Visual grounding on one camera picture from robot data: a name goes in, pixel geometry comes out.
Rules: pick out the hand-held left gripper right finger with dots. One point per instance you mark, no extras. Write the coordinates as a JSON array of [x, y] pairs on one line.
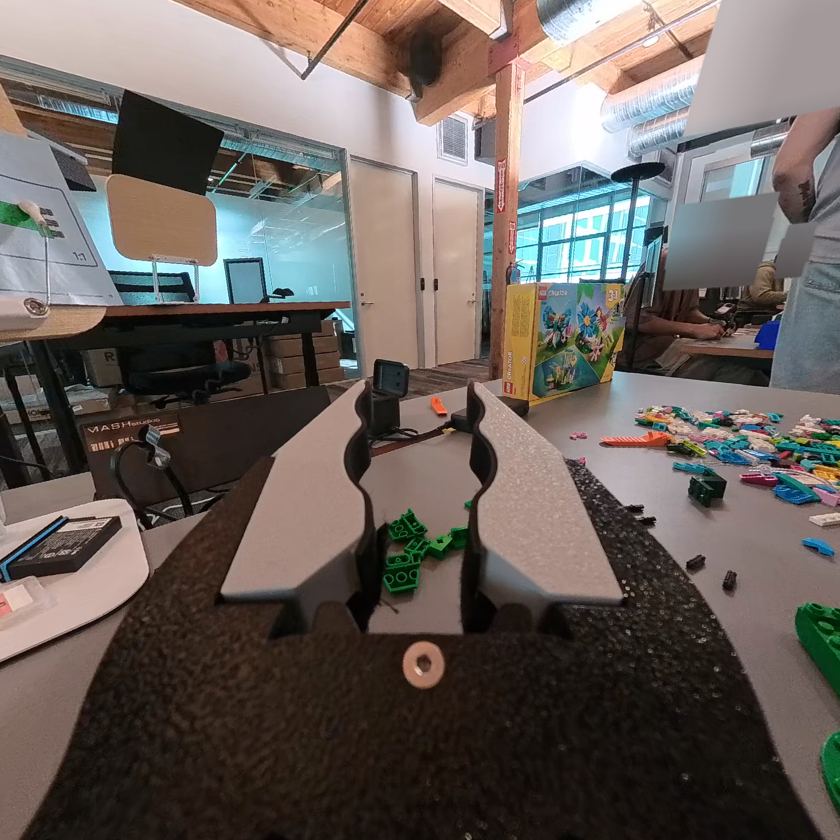
[[541, 518]]

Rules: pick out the grey desk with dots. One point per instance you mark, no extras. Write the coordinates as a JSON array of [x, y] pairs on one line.
[[623, 472]]

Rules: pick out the long green plate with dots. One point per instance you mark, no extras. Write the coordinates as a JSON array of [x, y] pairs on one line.
[[823, 643]]

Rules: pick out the black wall speaker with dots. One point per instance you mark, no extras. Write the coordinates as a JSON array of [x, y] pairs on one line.
[[485, 141]]

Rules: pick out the orange brick separator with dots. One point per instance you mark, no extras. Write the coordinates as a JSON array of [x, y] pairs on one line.
[[633, 439]]

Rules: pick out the white tray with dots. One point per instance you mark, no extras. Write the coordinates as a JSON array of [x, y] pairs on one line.
[[98, 590]]

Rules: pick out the pile of colourful bricks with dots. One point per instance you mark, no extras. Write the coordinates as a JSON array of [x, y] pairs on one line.
[[741, 439]]

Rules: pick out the pile of small green bricks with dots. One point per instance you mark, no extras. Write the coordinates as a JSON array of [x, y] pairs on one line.
[[400, 577]]

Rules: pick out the white door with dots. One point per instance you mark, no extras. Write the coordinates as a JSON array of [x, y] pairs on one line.
[[384, 262], [457, 269]]

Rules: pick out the black battery with blue edge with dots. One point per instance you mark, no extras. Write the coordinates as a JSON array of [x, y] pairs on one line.
[[65, 548]]

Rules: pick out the yellow toy brick box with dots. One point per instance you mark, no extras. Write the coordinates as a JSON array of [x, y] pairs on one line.
[[564, 341]]

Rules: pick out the red fire extinguisher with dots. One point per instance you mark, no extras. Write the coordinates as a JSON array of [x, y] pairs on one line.
[[512, 272]]

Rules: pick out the dark green brick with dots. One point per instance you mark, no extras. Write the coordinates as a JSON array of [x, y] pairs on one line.
[[707, 490]]

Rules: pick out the black tilted panel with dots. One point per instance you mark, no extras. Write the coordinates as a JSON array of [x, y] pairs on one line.
[[164, 138]]

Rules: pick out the brown standing desk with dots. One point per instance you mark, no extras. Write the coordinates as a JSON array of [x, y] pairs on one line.
[[229, 313]]

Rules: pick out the white cardboard box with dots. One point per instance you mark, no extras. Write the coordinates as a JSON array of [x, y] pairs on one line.
[[102, 366]]

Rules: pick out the black floor lamp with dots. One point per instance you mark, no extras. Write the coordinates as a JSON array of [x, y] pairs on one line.
[[636, 172]]

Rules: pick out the dark textured panel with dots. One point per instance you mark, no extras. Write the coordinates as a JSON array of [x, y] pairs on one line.
[[75, 170]]

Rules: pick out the black framed screen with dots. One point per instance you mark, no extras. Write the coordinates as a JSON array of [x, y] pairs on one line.
[[244, 281]]

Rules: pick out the clear case with pink label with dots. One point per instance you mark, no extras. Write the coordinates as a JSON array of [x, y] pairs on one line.
[[19, 600]]

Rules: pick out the black battery charger case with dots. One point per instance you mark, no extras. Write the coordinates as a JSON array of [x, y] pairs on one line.
[[390, 380]]

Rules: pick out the black ceiling speaker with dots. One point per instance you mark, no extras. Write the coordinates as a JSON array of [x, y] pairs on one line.
[[425, 62]]

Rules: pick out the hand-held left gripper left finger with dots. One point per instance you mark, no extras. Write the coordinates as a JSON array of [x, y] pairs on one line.
[[302, 518]]

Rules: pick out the white wall vent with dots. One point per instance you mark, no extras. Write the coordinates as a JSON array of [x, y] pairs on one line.
[[453, 138]]

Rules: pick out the black power bank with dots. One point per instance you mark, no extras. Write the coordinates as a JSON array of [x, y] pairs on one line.
[[461, 420]]

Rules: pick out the small wooden document stand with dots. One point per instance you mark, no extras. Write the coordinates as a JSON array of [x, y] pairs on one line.
[[161, 220]]

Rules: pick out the black ceiling rod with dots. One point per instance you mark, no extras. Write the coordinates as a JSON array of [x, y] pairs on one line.
[[334, 37]]

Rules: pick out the silver air duct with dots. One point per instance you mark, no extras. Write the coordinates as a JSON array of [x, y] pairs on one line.
[[656, 134], [577, 19], [649, 98]]

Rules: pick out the building instruction booklet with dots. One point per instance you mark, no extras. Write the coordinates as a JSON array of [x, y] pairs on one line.
[[39, 262]]

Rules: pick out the blue storage bin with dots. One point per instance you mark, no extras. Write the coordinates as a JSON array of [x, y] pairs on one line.
[[768, 334]]

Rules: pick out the black printed cabinet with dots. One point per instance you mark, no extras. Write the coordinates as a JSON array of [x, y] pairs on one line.
[[229, 433]]

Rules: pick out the black office chair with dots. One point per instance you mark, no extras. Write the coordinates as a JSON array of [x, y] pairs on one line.
[[177, 374]]

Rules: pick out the blue curved brick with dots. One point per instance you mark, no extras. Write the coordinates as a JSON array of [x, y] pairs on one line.
[[818, 546]]

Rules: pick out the stack of cardboard boxes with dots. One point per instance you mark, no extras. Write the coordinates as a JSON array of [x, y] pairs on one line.
[[295, 364]]

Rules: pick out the wooden work table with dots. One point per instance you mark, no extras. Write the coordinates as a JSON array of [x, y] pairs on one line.
[[722, 346]]

